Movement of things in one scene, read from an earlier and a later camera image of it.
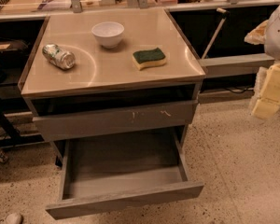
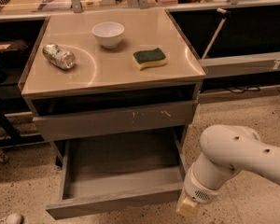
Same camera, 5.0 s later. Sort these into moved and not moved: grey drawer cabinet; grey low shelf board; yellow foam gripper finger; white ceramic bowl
Moved: yellow foam gripper finger
Not moved: grey low shelf board; grey drawer cabinet; white ceramic bowl
